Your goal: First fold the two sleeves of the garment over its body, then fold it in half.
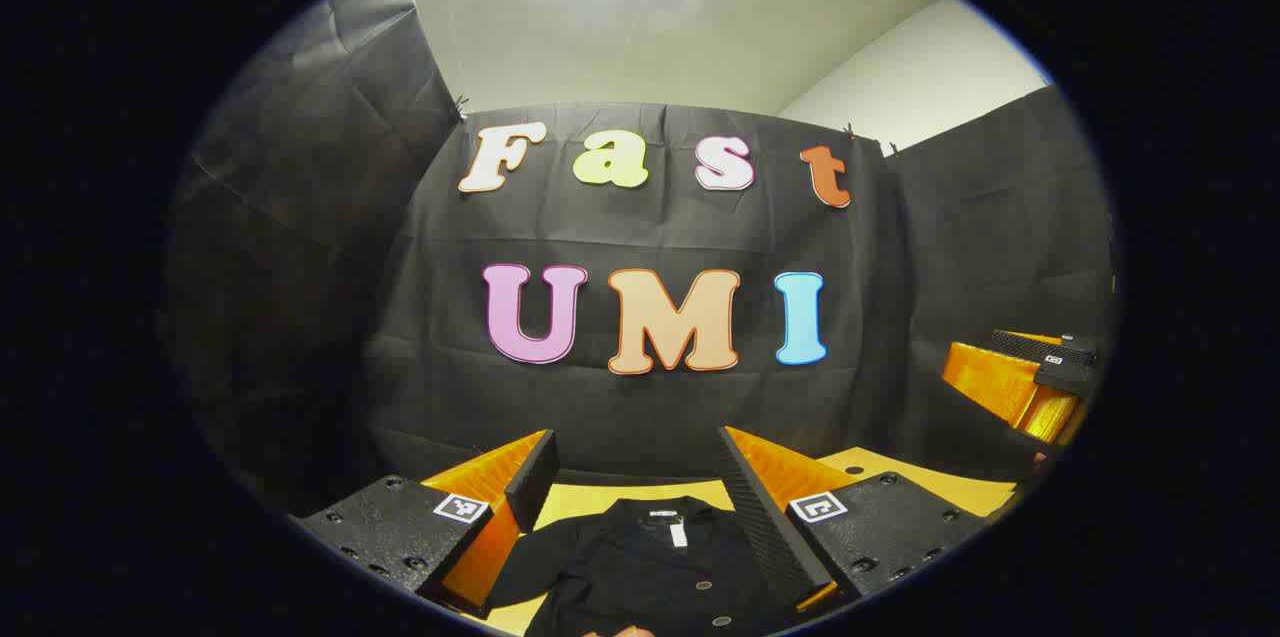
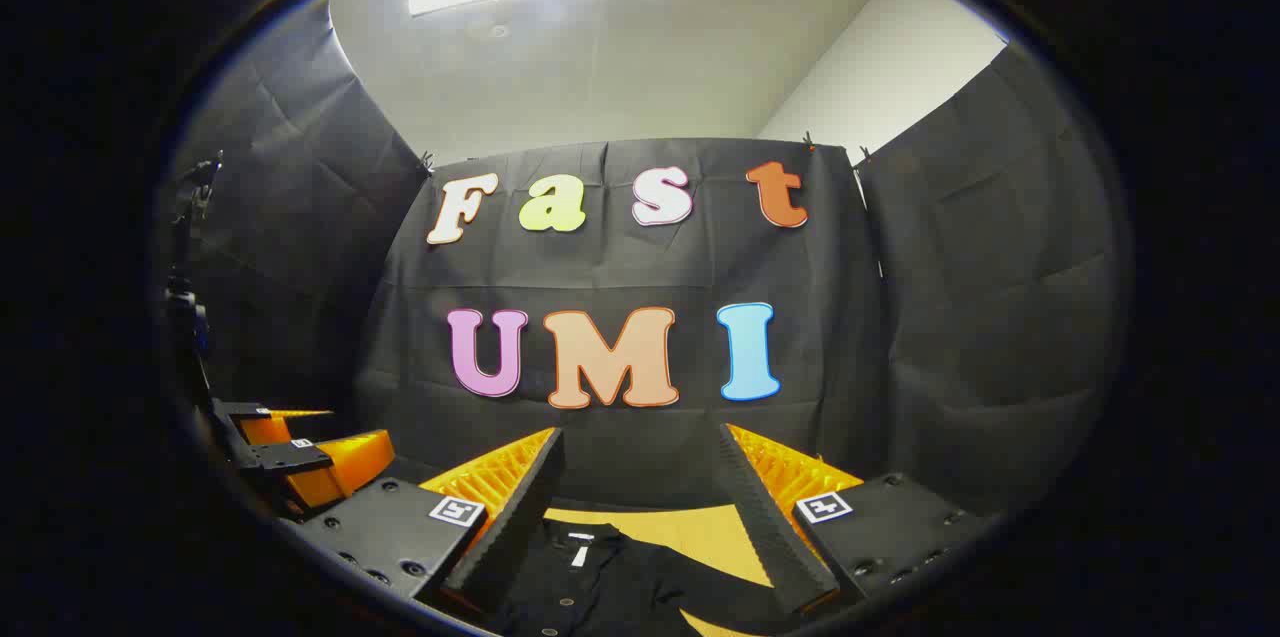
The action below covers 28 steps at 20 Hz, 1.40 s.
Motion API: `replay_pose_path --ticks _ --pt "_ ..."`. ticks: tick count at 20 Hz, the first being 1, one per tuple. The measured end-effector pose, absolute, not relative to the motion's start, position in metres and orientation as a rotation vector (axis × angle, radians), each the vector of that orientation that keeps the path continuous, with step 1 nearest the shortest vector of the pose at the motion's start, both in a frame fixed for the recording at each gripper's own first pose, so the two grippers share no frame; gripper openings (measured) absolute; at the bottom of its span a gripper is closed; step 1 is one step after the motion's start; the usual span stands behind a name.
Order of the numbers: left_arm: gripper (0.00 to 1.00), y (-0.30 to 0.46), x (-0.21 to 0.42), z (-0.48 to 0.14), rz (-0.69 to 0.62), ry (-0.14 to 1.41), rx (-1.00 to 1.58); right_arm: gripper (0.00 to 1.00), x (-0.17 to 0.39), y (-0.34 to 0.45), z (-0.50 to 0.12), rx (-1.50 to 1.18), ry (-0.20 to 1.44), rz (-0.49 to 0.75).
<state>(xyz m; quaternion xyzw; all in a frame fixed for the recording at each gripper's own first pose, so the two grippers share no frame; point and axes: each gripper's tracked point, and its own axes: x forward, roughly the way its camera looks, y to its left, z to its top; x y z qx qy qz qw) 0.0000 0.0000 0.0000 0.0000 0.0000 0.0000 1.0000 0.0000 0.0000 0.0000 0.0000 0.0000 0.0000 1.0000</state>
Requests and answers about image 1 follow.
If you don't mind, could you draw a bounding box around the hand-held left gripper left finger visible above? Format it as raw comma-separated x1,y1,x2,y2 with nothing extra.
290,429,561,619

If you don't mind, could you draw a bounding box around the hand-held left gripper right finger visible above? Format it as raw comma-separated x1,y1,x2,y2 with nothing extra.
713,425,991,614

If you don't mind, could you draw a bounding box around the black buttoned garment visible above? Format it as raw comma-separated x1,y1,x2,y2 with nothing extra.
485,495,801,637

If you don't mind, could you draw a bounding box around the black backdrop cloth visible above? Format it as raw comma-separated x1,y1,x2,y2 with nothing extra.
160,0,1119,518

